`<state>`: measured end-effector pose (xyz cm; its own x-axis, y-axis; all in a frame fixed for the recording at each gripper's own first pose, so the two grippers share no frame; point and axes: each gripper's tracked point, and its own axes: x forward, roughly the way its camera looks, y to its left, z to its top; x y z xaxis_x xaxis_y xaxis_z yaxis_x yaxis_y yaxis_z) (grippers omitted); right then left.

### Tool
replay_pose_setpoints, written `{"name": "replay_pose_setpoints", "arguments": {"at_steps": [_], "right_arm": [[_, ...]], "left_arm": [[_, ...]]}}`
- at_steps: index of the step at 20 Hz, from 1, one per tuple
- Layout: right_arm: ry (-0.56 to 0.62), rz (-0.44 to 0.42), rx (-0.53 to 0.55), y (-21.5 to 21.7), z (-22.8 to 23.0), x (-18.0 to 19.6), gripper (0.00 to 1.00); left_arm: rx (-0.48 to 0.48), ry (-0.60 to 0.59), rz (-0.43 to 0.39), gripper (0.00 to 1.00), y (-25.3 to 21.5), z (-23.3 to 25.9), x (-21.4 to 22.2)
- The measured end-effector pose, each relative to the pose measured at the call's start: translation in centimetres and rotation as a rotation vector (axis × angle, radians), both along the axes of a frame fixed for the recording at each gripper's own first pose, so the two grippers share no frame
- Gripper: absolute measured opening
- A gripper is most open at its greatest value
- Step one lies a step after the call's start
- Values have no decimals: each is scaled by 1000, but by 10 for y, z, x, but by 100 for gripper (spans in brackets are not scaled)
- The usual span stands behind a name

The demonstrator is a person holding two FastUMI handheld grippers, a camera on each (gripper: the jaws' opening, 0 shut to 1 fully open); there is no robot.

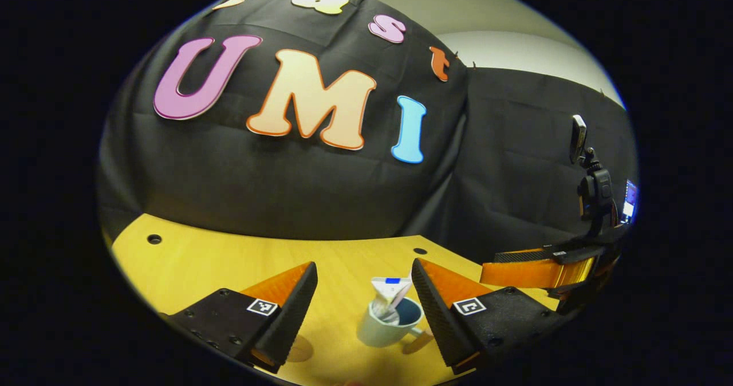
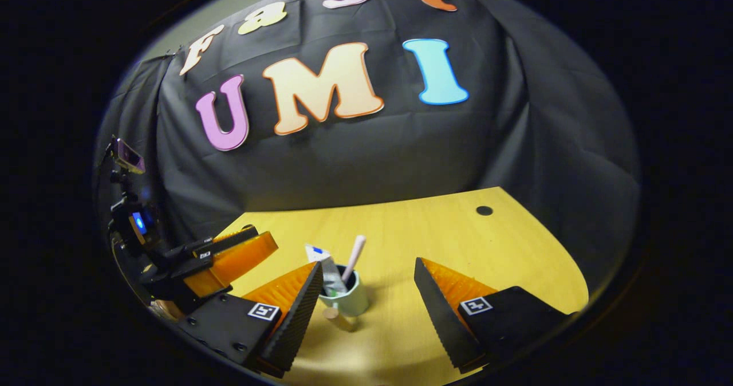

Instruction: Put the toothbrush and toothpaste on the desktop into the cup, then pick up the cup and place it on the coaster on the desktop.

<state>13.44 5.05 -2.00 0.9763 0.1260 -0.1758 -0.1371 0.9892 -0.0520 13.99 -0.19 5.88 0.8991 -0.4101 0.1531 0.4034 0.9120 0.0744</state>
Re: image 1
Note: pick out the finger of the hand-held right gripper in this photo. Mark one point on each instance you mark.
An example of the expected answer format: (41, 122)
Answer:
(527, 272)

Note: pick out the small lit screen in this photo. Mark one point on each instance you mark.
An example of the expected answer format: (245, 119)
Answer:
(630, 200)

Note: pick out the yellow wooden desktop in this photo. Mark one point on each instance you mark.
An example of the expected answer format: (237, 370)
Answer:
(200, 260)

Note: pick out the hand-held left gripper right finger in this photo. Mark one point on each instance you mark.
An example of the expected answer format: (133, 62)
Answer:
(438, 317)

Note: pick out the white toothpaste tube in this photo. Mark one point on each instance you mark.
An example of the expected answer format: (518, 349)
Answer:
(389, 294)

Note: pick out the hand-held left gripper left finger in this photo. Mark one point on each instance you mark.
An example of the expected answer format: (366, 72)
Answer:
(286, 317)

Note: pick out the black backdrop cloth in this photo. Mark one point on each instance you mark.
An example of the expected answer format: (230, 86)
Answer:
(286, 185)

